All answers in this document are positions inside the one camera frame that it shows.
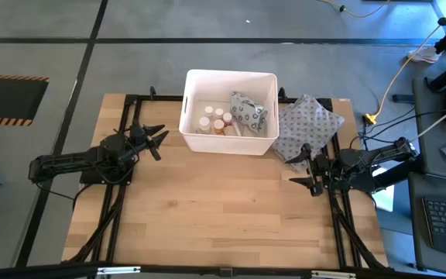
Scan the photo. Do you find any yellow extension cable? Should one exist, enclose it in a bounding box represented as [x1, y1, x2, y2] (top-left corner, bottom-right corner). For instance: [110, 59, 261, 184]
[315, 0, 391, 19]
[365, 0, 446, 126]

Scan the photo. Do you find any black aluminium table frame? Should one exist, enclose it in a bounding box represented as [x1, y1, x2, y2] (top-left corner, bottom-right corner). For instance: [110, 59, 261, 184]
[62, 87, 393, 272]

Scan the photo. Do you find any person's shoe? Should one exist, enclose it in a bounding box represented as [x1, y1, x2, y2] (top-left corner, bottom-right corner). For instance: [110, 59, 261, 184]
[407, 46, 443, 64]

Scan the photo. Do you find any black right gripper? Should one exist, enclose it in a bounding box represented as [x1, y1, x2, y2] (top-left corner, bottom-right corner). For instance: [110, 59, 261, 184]
[284, 143, 339, 197]

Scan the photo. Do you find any black hazard striped floor mat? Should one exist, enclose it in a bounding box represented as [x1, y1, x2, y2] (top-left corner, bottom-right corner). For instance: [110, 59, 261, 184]
[0, 74, 50, 127]

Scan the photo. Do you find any white pouch blue cross print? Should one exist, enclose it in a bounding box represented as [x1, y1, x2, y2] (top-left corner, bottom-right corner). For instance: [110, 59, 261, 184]
[229, 91, 269, 134]

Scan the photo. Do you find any white perforated plastic basket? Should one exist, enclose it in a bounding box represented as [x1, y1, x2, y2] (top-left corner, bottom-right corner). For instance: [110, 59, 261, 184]
[178, 68, 280, 156]

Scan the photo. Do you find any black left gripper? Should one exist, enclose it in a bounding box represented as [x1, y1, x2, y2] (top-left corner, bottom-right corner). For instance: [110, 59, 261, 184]
[128, 122, 170, 162]

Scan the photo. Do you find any grey patterned folded cloth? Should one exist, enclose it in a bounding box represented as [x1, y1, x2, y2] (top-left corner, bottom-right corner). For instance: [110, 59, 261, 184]
[272, 93, 345, 174]

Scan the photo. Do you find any black desk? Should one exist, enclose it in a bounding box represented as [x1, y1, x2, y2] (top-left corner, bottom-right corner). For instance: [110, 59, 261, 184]
[407, 76, 446, 274]

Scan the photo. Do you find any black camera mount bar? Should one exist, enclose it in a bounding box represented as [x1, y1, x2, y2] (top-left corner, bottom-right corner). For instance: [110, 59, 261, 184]
[0, 263, 446, 279]

